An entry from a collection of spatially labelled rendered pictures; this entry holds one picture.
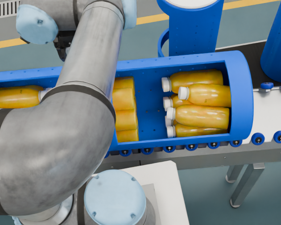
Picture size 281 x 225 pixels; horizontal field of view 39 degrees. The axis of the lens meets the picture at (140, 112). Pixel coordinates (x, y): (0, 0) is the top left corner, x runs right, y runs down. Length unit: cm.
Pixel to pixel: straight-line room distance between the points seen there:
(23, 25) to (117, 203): 37
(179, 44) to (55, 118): 138
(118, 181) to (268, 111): 82
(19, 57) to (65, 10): 217
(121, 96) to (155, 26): 172
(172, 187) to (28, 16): 61
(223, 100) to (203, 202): 114
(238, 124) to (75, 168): 83
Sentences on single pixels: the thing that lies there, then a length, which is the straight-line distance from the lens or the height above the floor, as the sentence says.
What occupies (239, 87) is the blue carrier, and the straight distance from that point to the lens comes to 116.
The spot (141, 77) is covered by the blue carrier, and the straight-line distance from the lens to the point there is 137.
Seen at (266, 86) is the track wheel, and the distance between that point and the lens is 147.
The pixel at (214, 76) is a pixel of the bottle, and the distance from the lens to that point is 127.
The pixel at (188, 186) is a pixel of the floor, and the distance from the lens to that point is 230.
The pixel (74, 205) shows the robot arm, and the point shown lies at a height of 143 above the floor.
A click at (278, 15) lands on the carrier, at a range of 220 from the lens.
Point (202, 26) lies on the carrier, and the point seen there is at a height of 92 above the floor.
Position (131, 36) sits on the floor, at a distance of 283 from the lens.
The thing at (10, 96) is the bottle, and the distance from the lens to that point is 132.
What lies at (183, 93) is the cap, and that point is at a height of 116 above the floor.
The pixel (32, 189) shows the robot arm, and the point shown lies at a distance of 40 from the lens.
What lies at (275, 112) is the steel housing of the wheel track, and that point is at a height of 93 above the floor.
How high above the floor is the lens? 220
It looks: 62 degrees down
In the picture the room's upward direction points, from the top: 7 degrees counter-clockwise
